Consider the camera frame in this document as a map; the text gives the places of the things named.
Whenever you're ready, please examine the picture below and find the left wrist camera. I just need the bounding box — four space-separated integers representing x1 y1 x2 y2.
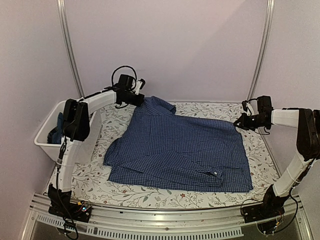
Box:
111 65 146 95

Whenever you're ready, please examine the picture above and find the blue plaid button shirt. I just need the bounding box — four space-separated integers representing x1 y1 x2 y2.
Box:
103 96 253 193

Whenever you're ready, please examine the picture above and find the left aluminium frame post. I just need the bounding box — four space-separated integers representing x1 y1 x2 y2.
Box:
56 0 85 97

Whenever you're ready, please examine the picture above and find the aluminium frame post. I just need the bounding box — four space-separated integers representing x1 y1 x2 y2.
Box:
246 0 275 100
56 0 85 97

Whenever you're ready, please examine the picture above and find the white plastic laundry bin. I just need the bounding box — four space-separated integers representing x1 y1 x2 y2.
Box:
34 101 102 164

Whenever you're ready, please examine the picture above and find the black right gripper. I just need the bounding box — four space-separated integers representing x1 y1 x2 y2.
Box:
234 112 269 131

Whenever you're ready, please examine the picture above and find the aluminium front rail base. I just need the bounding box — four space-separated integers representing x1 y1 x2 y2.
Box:
21 192 313 240

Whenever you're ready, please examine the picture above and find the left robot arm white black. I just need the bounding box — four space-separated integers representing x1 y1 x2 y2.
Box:
48 87 145 217

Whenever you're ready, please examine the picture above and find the teal blue garment in bin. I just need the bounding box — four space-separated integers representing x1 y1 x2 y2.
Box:
47 112 64 144

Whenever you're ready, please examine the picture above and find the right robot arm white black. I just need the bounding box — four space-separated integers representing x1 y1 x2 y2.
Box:
233 95 320 219

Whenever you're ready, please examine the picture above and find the right aluminium frame post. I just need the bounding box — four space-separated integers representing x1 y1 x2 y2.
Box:
246 0 275 100

